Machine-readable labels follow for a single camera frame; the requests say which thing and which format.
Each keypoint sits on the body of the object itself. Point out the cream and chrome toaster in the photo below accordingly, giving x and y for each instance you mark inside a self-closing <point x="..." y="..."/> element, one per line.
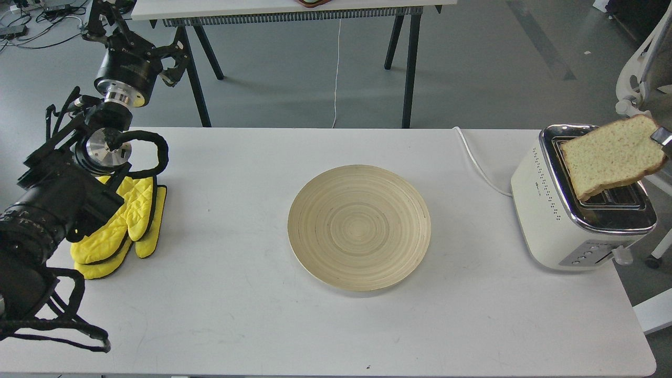
<point x="563" y="233"/>

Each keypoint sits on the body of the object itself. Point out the yellow oven mitt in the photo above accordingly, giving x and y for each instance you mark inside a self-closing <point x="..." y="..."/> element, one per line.
<point x="123" y="252"/>
<point x="119" y="220"/>

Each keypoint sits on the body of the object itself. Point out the upper yellow oven mitt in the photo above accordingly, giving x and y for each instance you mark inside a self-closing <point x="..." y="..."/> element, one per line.
<point x="119" y="220"/>

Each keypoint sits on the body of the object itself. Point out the round bamboo plate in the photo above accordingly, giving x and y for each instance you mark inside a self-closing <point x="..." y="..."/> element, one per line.
<point x="359" y="227"/>

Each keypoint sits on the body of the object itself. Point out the slice of bread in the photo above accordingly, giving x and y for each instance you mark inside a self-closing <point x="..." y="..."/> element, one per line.
<point x="617" y="154"/>

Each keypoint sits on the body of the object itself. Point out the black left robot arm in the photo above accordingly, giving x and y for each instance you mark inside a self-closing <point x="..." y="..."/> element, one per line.
<point x="72" y="180"/>

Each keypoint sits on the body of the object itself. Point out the lower yellow oven mitt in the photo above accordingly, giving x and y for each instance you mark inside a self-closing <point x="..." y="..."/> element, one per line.
<point x="123" y="252"/>

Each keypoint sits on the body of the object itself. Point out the background white table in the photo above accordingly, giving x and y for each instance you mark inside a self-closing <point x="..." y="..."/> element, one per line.
<point x="197" y="14"/>

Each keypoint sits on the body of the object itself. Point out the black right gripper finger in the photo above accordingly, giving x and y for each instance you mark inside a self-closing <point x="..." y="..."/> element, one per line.
<point x="663" y="137"/>

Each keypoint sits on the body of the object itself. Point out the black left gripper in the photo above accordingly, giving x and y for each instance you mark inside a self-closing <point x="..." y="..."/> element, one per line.
<point x="131" y="65"/>

